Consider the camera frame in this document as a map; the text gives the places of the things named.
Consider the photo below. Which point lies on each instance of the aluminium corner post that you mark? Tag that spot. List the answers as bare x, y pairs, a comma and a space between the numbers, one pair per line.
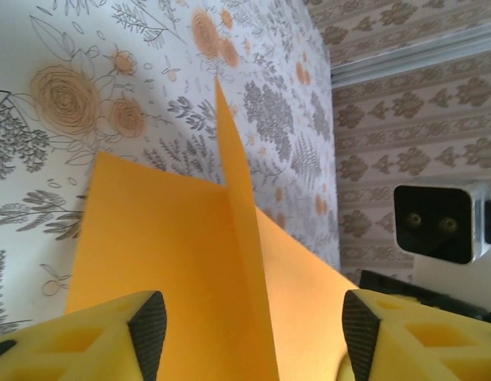
408, 57

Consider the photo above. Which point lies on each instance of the orange paper sheet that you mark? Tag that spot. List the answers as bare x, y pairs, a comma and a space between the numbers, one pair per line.
182, 246

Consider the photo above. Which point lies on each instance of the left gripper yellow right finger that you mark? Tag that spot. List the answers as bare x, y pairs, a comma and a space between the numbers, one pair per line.
420, 349

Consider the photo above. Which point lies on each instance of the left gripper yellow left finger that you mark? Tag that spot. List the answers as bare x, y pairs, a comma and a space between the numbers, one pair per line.
70, 345

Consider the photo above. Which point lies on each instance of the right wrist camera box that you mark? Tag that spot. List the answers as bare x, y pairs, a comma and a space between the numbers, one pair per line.
432, 222

